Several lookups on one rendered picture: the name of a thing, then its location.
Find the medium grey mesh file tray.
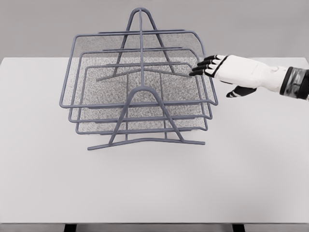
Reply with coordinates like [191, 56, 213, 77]
[68, 47, 213, 123]

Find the small grey mesh file tray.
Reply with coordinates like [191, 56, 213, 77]
[75, 62, 209, 135]

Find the large grey mesh file tray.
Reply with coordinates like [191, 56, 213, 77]
[58, 29, 219, 109]

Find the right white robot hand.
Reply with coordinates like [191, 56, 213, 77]
[188, 54, 265, 98]

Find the grey wire file rack frame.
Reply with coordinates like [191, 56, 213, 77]
[87, 7, 206, 151]

